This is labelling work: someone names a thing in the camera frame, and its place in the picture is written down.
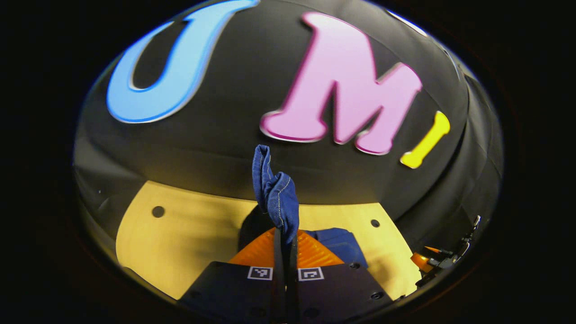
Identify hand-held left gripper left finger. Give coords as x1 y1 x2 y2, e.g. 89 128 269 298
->
177 227 286 324

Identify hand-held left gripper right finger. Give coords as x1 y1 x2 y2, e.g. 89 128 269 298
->
287 229 393 323

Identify blue jeans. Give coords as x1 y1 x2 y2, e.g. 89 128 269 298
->
252 144 369 269

